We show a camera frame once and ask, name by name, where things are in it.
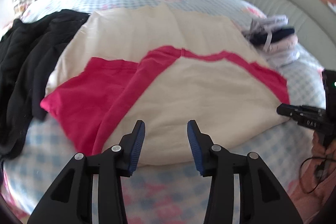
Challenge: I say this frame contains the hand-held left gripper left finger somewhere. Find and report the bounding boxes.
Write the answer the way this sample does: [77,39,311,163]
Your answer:
[28,120,146,224]

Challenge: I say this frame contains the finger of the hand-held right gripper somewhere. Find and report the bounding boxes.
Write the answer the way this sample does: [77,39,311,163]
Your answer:
[276,104,326,123]

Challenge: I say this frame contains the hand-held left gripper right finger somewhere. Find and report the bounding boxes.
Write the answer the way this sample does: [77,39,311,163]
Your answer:
[187,120,303,224]

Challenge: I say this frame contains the pink and cream shirt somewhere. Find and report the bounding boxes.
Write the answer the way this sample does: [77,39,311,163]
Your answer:
[41,2,290,167]

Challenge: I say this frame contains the person's right forearm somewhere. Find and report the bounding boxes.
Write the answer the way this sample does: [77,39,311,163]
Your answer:
[289,156,336,214]

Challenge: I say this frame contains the person's right hand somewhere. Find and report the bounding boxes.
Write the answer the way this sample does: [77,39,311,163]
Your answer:
[312,132,336,161]

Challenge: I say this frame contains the black jacket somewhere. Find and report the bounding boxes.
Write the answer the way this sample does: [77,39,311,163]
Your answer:
[0,9,91,161]

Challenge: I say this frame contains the white folded strappy garment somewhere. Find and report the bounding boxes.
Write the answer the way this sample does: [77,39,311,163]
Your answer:
[265,48,300,68]

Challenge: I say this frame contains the black cable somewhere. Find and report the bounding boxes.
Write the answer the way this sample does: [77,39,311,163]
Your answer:
[299,157,328,194]

